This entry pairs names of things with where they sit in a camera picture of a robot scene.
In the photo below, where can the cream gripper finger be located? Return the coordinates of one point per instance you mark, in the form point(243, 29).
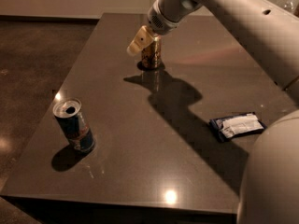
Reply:
point(143, 38)

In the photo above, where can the grey robot gripper body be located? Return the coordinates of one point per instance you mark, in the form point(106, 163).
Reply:
point(159, 24)

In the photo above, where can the blue silver energy drink can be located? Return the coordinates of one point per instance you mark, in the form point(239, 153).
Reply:
point(74, 125)

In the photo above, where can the clear plastic water bottle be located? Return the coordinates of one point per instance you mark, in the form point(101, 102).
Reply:
point(289, 6)

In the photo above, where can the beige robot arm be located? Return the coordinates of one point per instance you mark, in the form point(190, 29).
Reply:
point(270, 187)

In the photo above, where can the blue white snack packet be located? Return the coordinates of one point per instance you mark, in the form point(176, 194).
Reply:
point(229, 127)

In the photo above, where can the orange soda can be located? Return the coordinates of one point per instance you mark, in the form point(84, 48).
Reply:
point(151, 55)

